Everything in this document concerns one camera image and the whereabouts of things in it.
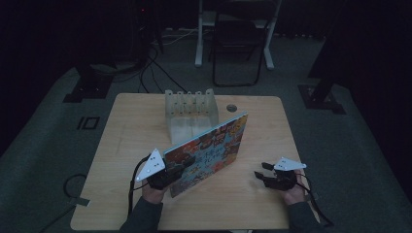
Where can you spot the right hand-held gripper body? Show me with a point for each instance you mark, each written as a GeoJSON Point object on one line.
{"type": "Point", "coordinates": [285, 176]}

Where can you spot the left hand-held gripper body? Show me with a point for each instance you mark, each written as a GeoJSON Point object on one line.
{"type": "Point", "coordinates": [152, 166]}

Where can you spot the colourful cartoon picture book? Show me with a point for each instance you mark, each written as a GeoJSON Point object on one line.
{"type": "Point", "coordinates": [210, 152]}

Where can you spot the person's right hand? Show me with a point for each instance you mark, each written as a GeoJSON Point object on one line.
{"type": "Point", "coordinates": [296, 192]}

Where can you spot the person's left hand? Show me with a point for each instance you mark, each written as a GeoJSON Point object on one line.
{"type": "Point", "coordinates": [152, 195]}

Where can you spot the translucent plastic book rack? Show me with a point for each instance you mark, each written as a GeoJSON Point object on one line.
{"type": "Point", "coordinates": [189, 108]}

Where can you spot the grey tape piece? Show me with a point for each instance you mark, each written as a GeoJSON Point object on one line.
{"type": "Point", "coordinates": [79, 202]}

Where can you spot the black stand with square base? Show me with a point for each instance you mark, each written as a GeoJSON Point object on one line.
{"type": "Point", "coordinates": [89, 85]}

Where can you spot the black folding chair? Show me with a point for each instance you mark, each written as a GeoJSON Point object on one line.
{"type": "Point", "coordinates": [238, 35]}

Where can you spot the dark computer tower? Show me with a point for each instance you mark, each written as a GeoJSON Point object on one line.
{"type": "Point", "coordinates": [142, 32]}

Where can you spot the black stand with slanted post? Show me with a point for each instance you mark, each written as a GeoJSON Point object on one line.
{"type": "Point", "coordinates": [320, 97]}

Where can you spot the white desk frame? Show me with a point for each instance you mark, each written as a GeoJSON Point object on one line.
{"type": "Point", "coordinates": [199, 48]}

